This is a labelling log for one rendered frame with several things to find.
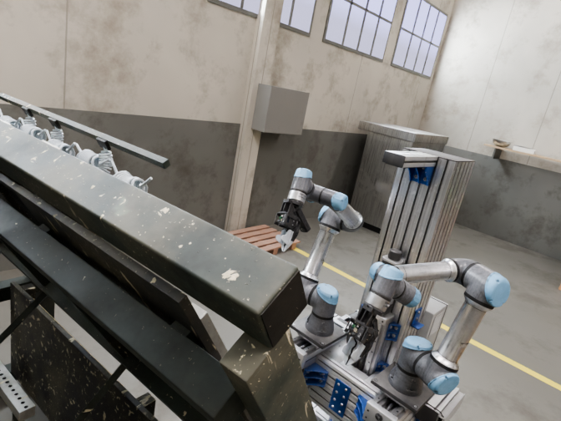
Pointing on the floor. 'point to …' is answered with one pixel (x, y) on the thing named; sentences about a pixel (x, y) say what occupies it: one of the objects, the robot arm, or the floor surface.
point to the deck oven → (371, 208)
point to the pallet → (262, 238)
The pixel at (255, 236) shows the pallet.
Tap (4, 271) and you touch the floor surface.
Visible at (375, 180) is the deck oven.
